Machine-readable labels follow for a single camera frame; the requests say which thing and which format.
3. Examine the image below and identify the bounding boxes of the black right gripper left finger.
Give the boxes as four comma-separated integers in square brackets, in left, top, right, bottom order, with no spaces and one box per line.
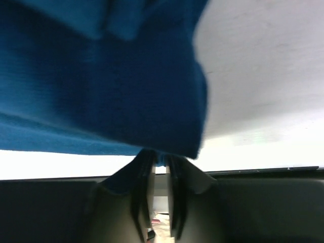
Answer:
[86,149,156,242]

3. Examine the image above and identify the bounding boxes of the blue t-shirt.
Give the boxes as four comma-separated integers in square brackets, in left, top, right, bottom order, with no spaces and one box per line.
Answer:
[1,1,207,158]

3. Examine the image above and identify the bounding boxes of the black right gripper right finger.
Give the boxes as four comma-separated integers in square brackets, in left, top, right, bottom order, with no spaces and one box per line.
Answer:
[166,155,220,243]

